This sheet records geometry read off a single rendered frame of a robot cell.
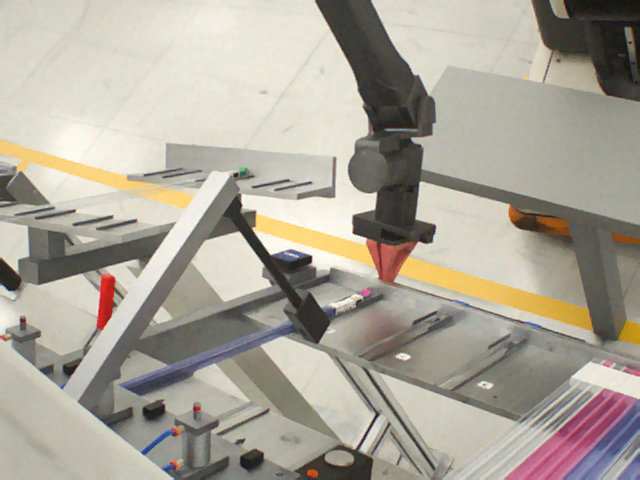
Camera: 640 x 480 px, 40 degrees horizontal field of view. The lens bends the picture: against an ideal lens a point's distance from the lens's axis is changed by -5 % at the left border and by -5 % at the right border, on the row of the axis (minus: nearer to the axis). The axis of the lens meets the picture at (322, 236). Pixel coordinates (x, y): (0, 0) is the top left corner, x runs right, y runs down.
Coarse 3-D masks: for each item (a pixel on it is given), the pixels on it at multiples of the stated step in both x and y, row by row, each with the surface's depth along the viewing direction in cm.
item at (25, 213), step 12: (180, 180) 137; (192, 180) 138; (204, 180) 141; (108, 192) 124; (120, 192) 125; (132, 192) 127; (144, 192) 129; (156, 192) 131; (48, 204) 114; (60, 204) 115; (72, 204) 117; (84, 204) 119; (96, 204) 121; (0, 216) 108; (12, 216) 108; (24, 216) 110
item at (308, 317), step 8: (296, 288) 68; (304, 296) 67; (312, 296) 67; (288, 304) 67; (304, 304) 67; (312, 304) 68; (288, 312) 67; (296, 312) 66; (304, 312) 67; (312, 312) 68; (320, 312) 69; (296, 320) 67; (304, 320) 67; (312, 320) 68; (320, 320) 69; (328, 320) 70; (296, 328) 69; (304, 328) 68; (312, 328) 68; (320, 328) 69; (304, 336) 69; (312, 336) 69; (320, 336) 70
